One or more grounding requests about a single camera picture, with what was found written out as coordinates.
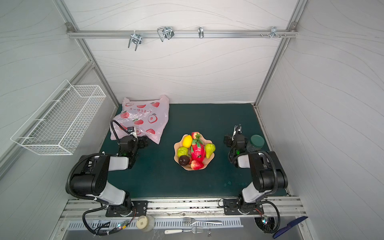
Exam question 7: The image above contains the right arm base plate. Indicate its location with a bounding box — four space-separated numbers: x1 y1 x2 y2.
218 199 264 216

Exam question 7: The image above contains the green lidded glass jar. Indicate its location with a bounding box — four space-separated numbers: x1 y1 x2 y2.
246 135 265 152

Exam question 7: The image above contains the metal ring clamp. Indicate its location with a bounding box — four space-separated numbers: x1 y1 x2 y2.
198 27 204 39

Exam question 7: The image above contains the blue plastic tool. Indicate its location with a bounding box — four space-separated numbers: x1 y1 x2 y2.
273 216 308 239

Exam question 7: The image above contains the metal hook clamp middle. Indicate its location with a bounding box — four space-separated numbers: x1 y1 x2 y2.
157 26 175 42

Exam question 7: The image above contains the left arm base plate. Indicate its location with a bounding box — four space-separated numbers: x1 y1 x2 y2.
106 201 148 218

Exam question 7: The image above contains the red dragon fruit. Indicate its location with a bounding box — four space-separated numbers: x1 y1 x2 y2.
190 139 206 162

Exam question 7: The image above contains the metal bolt clamp right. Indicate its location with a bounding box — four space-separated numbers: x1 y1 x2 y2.
260 27 287 39

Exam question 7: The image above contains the black round fan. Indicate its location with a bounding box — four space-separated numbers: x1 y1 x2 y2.
254 217 276 234

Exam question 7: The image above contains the white wire basket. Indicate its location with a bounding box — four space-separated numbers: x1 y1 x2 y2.
11 80 106 156

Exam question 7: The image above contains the peach scalloped fruit plate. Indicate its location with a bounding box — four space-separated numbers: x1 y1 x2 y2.
174 132 216 171

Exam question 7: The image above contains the pink strawberry plastic bag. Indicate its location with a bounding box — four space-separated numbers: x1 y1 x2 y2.
110 95 170 145

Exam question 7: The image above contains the metal hook clamp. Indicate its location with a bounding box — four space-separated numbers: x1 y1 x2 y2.
157 26 175 42
128 32 142 51

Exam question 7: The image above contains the metal hook clamp left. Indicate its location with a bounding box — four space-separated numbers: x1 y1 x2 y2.
128 32 142 51

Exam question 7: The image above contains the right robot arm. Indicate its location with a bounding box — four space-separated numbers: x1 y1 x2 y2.
224 125 288 215

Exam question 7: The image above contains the green apple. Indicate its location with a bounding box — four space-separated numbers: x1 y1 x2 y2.
177 147 189 158

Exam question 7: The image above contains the silver fork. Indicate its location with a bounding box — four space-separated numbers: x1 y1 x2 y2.
183 218 223 226

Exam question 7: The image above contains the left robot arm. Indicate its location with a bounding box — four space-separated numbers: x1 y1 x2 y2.
66 120 148 217

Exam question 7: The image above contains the white handled fork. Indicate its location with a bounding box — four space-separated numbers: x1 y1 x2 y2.
164 227 204 235

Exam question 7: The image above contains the dark purple fruit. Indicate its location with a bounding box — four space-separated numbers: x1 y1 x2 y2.
178 155 191 167

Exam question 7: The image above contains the red strawberry back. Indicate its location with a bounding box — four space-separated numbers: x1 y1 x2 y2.
191 132 201 140

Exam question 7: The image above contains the red peach front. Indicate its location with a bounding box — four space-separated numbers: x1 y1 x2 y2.
191 160 204 170

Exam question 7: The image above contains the aluminium cross rail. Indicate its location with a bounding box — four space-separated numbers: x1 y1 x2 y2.
67 29 298 39

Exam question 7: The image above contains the green pear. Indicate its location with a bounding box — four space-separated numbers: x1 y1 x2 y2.
205 143 216 159

